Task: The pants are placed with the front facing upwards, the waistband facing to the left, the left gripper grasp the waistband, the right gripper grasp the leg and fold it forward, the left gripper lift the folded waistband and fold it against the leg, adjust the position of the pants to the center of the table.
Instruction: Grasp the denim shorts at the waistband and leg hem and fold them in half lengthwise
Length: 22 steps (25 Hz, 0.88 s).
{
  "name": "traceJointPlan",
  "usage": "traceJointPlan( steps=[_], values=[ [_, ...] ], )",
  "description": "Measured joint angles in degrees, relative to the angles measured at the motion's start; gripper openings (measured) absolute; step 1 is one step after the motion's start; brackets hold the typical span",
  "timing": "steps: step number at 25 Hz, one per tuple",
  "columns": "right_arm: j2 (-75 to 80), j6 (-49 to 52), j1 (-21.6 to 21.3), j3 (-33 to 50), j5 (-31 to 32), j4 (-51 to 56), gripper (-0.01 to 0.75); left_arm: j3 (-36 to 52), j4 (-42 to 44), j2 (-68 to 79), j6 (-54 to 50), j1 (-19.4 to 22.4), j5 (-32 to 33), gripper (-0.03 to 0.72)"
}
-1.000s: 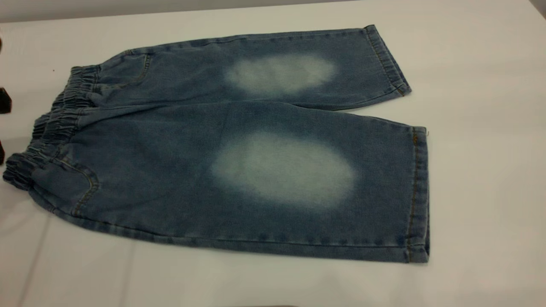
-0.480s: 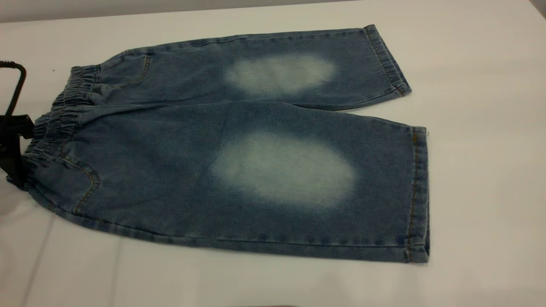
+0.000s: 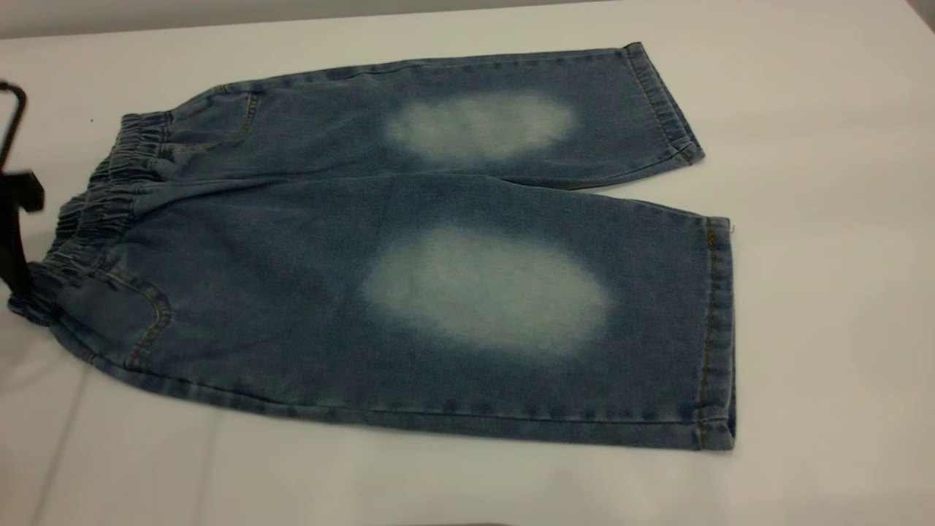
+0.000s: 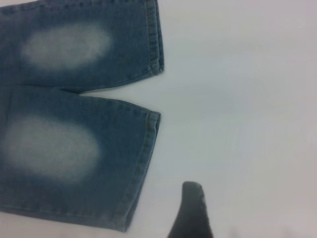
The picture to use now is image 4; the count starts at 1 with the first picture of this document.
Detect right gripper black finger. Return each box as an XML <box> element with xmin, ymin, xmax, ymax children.
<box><xmin>167</xmin><ymin>181</ymin><xmax>215</xmax><ymax>238</ymax></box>

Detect blue denim pants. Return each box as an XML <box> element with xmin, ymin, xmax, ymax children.
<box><xmin>0</xmin><ymin>0</ymin><xmax>165</xmax><ymax>234</ymax></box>

